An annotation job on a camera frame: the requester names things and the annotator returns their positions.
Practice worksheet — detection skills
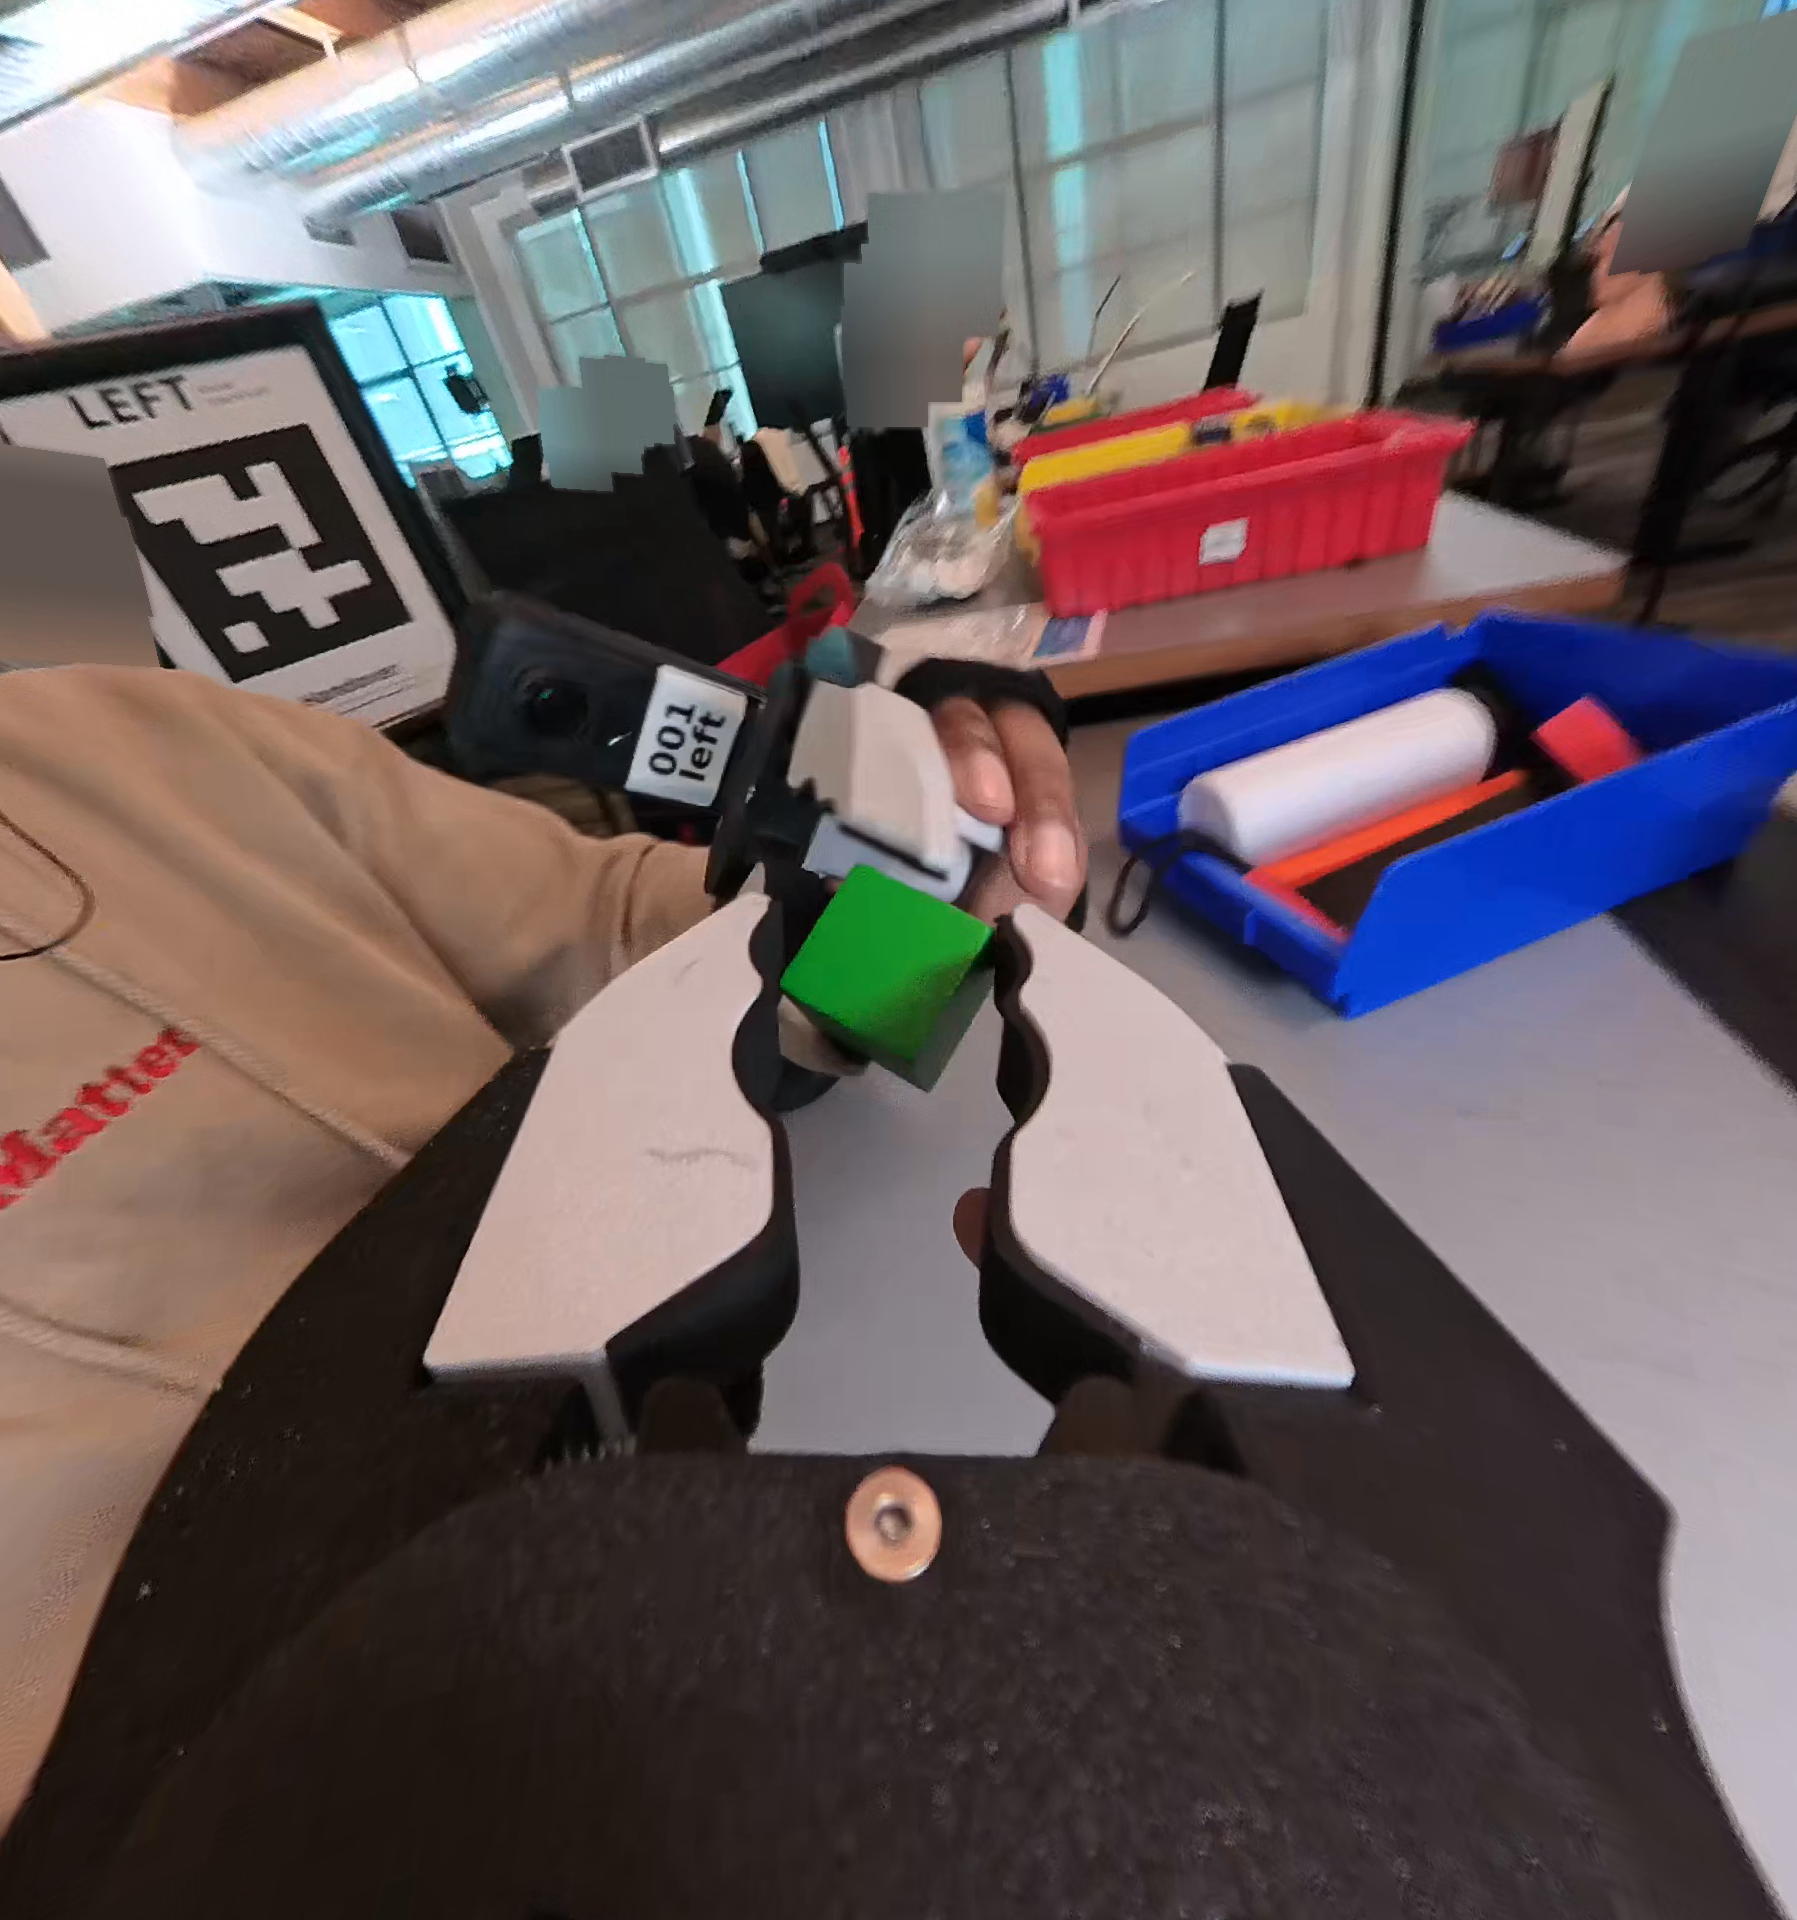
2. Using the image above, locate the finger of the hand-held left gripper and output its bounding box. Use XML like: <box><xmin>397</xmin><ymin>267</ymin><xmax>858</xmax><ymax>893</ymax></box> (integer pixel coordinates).
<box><xmin>790</xmin><ymin>682</ymin><xmax>1012</xmax><ymax>905</ymax></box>
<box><xmin>773</xmin><ymin>997</ymin><xmax>861</xmax><ymax>1078</ymax></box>

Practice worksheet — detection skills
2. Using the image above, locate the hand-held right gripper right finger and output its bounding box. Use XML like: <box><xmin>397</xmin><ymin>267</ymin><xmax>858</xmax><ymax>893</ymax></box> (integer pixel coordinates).
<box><xmin>981</xmin><ymin>903</ymin><xmax>1357</xmax><ymax>1385</ymax></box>

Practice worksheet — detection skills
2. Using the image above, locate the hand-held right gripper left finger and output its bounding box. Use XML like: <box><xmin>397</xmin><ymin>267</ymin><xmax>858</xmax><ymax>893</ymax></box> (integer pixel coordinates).
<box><xmin>421</xmin><ymin>895</ymin><xmax>801</xmax><ymax>1381</ymax></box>

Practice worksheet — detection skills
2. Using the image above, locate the green wooden cube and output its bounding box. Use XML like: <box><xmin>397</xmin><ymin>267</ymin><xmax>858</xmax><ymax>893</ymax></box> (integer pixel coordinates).
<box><xmin>777</xmin><ymin>863</ymin><xmax>1000</xmax><ymax>1093</ymax></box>

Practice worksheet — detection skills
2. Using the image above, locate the blue plastic bin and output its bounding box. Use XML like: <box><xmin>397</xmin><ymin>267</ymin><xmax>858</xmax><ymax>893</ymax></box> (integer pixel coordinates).
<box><xmin>1116</xmin><ymin>607</ymin><xmax>1797</xmax><ymax>1022</ymax></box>

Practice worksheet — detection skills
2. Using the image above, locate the person's left forearm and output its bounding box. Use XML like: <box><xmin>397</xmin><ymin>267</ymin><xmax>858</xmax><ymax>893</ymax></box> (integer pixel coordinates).
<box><xmin>313</xmin><ymin>735</ymin><xmax>724</xmax><ymax>1051</ymax></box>

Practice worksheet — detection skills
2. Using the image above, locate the person's left hand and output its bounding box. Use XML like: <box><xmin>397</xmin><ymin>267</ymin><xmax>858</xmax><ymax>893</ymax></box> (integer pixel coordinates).
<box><xmin>928</xmin><ymin>697</ymin><xmax>1090</xmax><ymax>928</ymax></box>

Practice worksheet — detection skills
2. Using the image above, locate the red backpack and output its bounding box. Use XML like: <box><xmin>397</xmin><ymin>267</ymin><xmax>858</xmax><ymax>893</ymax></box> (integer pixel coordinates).
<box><xmin>718</xmin><ymin>560</ymin><xmax>861</xmax><ymax>688</ymax></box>

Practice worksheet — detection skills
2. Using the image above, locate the clear plastic bag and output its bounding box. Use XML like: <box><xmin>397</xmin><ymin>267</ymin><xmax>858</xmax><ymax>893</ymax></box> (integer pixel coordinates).
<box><xmin>869</xmin><ymin>494</ymin><xmax>1023</xmax><ymax>612</ymax></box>

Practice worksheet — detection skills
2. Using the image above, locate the clear water bottle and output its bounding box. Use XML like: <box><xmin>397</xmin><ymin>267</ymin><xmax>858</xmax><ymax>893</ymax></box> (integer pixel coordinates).
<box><xmin>928</xmin><ymin>412</ymin><xmax>1000</xmax><ymax>529</ymax></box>

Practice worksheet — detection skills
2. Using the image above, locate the printed tag poster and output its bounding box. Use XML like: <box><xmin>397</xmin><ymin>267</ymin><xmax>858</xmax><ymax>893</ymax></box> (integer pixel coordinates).
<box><xmin>0</xmin><ymin>300</ymin><xmax>468</xmax><ymax>732</ymax></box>

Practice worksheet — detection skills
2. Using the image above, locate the black monitor screen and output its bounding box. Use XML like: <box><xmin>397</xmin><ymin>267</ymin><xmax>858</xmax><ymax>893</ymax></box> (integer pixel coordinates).
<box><xmin>720</xmin><ymin>239</ymin><xmax>850</xmax><ymax>432</ymax></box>

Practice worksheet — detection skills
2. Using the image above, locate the red plastic bin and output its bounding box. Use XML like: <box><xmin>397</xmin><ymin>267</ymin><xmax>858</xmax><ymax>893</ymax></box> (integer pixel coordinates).
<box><xmin>1025</xmin><ymin>412</ymin><xmax>1480</xmax><ymax>620</ymax></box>
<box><xmin>1010</xmin><ymin>386</ymin><xmax>1264</xmax><ymax>468</ymax></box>

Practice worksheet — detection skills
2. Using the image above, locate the orange stick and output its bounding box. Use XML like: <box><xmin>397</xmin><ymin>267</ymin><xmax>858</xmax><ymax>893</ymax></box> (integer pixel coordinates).
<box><xmin>1247</xmin><ymin>769</ymin><xmax>1533</xmax><ymax>893</ymax></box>

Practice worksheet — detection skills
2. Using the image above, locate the white cylindrical roll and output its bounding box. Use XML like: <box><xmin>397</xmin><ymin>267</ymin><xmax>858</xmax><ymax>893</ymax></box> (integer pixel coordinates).
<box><xmin>1175</xmin><ymin>688</ymin><xmax>1507</xmax><ymax>873</ymax></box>

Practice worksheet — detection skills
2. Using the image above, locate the person's beige hoodie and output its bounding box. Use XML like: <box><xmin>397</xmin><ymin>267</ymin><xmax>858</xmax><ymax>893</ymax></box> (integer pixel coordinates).
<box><xmin>0</xmin><ymin>666</ymin><xmax>541</xmax><ymax>1877</ymax></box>

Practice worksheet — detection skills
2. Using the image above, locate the ceiling air vent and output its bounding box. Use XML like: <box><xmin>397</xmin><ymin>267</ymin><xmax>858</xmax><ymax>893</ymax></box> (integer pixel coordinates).
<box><xmin>566</xmin><ymin>120</ymin><xmax>663</xmax><ymax>199</ymax></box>

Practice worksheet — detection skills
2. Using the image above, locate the red plastic strip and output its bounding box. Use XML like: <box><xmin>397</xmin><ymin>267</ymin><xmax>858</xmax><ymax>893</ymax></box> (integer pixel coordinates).
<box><xmin>1531</xmin><ymin>697</ymin><xmax>1650</xmax><ymax>787</ymax></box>

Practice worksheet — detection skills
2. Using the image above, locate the silver air duct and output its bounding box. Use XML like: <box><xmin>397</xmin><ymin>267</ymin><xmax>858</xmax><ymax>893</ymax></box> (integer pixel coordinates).
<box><xmin>179</xmin><ymin>0</ymin><xmax>1083</xmax><ymax>230</ymax></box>

